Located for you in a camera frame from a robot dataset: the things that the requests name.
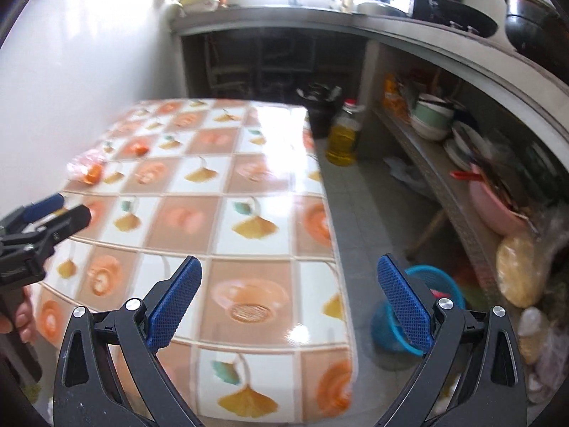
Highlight yellow cooking oil bottle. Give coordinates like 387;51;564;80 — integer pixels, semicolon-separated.
326;98;366;166

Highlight person's left hand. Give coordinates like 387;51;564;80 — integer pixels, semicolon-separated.
0;288;39;344

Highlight black wok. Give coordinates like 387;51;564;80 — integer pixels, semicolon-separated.
390;0;499;38

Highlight orange snack packets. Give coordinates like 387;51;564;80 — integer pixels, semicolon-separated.
383;73;410;121

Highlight white cloth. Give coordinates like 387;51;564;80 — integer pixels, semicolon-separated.
384;155;427;188

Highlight clear bag of yellow grain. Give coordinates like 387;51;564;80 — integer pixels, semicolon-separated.
495;235;552;307

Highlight stack of white plates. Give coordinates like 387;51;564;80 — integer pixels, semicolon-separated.
445;120;490;165

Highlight pink plastic basin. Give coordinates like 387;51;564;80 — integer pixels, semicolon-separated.
469;162;532;236

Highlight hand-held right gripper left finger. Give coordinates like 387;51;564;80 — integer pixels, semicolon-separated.
52;255;203;427

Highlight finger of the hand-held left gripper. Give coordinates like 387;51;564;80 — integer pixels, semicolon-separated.
0;193;65;237
26;205;92;262

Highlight orange clear plastic wrapper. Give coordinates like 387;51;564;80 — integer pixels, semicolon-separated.
67;151;107;185

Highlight black bucket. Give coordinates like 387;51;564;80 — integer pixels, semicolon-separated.
296;82;343;138

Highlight white translucent bag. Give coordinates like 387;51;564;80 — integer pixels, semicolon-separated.
518;307;561;365

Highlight perforated metal shelf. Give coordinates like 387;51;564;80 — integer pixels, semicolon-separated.
371;107;512;303

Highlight concrete kitchen counter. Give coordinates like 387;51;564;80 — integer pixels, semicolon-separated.
171;2;569;161

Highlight table with patterned tablecloth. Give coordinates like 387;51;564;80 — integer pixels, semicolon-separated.
31;97;358;427

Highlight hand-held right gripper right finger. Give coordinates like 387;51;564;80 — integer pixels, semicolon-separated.
377;253;527;427

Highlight blue mesh plastic basket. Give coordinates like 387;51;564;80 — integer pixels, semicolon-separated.
370;264;465;357

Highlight black cooking pot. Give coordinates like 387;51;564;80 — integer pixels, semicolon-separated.
503;0;565;56

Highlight stack of bowls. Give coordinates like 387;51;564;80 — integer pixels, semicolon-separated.
409;93;456;142

